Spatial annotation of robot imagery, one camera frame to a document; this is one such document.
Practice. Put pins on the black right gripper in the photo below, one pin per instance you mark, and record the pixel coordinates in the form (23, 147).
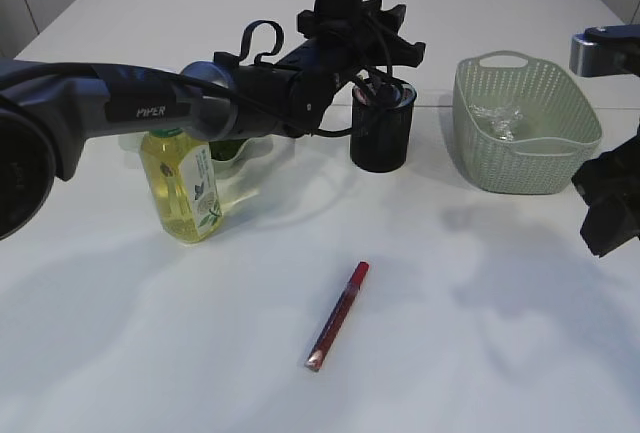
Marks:
(609, 186)

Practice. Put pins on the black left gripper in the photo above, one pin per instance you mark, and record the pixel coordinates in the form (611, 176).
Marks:
(341, 41)

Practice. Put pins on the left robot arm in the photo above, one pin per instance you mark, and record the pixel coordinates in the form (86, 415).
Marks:
(49, 110)

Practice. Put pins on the clear plastic sheet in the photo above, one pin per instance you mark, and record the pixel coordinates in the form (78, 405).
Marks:
(501, 122)

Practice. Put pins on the purple artificial grape bunch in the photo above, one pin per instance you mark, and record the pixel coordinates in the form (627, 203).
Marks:
(226, 150)

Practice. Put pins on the green plastic woven basket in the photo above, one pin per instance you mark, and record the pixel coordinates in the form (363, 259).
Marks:
(562, 129)

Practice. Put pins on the blue capped scissors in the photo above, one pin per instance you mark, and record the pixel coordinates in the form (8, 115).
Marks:
(408, 95)

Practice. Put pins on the green tea plastic bottle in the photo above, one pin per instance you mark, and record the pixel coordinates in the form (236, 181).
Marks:
(181, 178)

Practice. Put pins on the pink capped scissors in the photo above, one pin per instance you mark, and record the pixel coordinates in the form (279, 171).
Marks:
(359, 95)

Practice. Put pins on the red glitter pen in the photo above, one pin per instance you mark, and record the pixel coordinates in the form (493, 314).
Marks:
(332, 326)

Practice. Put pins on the black mesh pen holder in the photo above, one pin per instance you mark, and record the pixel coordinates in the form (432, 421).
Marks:
(379, 140)

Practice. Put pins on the pale green ruffled plate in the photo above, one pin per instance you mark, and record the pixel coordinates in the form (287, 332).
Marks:
(253, 148)

